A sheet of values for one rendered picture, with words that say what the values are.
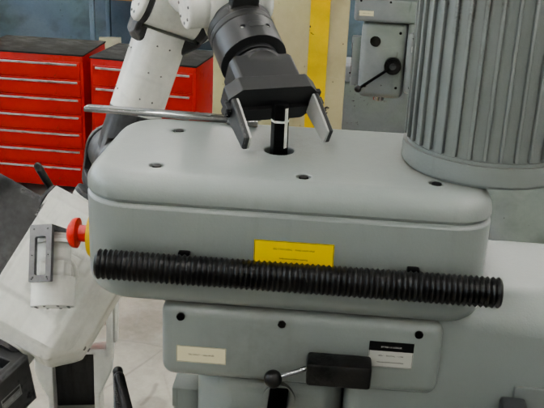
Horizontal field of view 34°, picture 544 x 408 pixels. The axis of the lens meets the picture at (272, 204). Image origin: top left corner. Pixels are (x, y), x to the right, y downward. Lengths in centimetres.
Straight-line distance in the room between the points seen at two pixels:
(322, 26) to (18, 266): 156
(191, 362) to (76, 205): 50
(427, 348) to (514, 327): 10
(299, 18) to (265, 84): 172
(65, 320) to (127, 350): 292
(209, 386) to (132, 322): 349
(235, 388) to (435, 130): 40
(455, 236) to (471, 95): 15
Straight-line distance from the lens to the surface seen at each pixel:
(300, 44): 281
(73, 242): 117
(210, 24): 118
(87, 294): 148
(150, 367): 425
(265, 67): 111
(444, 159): 102
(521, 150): 101
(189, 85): 573
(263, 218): 98
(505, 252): 119
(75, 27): 1064
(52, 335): 147
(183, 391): 124
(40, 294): 137
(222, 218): 99
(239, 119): 105
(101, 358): 188
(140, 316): 468
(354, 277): 97
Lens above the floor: 222
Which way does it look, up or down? 21 degrees down
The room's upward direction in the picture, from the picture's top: 2 degrees clockwise
